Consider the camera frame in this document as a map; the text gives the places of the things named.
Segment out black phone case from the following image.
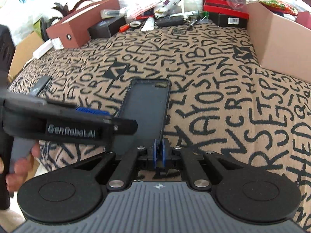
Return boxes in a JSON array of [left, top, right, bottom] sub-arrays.
[[112, 78, 171, 155]]

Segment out black marker pen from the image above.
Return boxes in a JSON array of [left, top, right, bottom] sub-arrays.
[[187, 21, 197, 30]]

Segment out large cardboard sorting box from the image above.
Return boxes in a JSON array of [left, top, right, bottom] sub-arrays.
[[247, 3, 310, 82]]

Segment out person's left hand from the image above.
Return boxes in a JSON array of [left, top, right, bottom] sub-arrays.
[[5, 140, 41, 192]]

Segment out white small box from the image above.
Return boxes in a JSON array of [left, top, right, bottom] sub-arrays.
[[33, 37, 64, 59]]

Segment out brown rectangular gift box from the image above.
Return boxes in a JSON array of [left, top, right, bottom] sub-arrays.
[[46, 0, 120, 49]]

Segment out letter-patterned tablecloth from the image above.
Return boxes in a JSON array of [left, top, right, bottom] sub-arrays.
[[10, 23, 310, 231]]

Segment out black product box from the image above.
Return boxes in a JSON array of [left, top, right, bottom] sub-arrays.
[[88, 16, 126, 39]]

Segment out dark potted plant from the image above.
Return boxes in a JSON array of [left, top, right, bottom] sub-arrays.
[[39, 0, 93, 42]]

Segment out red white tube package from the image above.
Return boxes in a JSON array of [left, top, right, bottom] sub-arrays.
[[126, 1, 158, 20]]

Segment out black handheld device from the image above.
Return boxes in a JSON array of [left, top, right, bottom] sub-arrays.
[[156, 16, 184, 27]]

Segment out black barcode box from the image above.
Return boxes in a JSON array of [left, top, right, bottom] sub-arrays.
[[209, 12, 248, 28]]

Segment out red tray black insert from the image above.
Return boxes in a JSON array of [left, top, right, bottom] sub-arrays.
[[203, 0, 249, 19]]

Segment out insole package red label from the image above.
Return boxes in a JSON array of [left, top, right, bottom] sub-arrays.
[[245, 0, 298, 16]]

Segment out floral drawstring pouch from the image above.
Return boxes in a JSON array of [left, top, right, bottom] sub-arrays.
[[153, 0, 181, 19]]

